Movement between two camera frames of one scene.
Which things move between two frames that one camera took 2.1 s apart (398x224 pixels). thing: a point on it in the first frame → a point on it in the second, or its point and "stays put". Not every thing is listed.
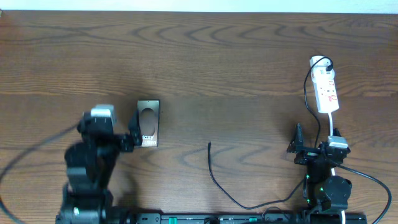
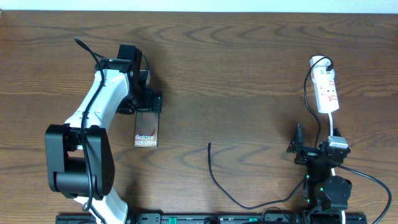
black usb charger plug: x=329 y=67 stays put
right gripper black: x=306 y=155 stays put
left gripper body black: x=125 y=143 → x=146 y=100
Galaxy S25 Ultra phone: x=148 y=118 stays put
